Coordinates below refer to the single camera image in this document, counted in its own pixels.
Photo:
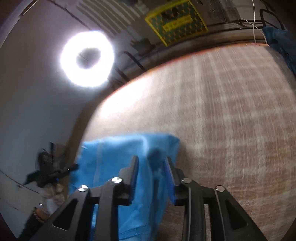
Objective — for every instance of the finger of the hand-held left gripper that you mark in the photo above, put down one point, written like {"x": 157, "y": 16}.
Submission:
{"x": 68, "y": 169}

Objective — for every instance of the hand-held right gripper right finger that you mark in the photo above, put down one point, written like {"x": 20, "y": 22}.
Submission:
{"x": 168, "y": 180}

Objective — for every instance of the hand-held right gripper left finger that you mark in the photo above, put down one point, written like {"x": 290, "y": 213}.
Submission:
{"x": 134, "y": 183}

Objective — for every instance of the light blue jacket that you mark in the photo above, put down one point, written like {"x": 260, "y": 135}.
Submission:
{"x": 120, "y": 150}

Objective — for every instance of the black metal clothes rack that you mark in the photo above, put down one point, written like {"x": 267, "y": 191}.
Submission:
{"x": 231, "y": 26}

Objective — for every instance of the dark blue folded clothes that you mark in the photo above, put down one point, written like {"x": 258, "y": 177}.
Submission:
{"x": 279, "y": 41}

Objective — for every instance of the person's left hand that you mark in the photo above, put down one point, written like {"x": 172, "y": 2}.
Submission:
{"x": 54, "y": 195}

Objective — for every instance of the beige checked blanket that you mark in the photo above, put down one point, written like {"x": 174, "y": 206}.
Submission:
{"x": 219, "y": 115}

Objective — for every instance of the dark plant pot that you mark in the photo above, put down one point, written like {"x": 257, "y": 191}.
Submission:
{"x": 143, "y": 46}

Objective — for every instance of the green and yellow box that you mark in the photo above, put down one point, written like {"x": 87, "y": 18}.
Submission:
{"x": 175, "y": 23}

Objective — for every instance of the green striped wall hanging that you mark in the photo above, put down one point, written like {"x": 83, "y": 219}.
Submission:
{"x": 108, "y": 18}

